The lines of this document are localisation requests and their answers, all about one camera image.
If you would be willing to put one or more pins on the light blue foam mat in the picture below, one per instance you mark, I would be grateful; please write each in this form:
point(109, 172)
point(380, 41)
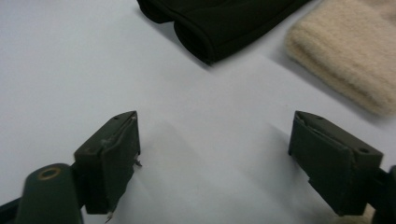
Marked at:
point(202, 124)

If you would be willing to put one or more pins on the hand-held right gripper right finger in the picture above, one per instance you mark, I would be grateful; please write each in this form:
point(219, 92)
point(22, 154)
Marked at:
point(333, 168)

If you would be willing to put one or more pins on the black glove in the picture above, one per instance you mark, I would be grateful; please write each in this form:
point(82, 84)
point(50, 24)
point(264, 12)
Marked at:
point(243, 28)

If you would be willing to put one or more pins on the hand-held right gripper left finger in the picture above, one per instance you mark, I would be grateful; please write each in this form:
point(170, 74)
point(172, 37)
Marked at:
point(106, 168)

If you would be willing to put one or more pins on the beige fleece glove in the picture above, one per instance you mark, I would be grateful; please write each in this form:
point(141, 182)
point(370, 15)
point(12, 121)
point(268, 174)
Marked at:
point(348, 53)

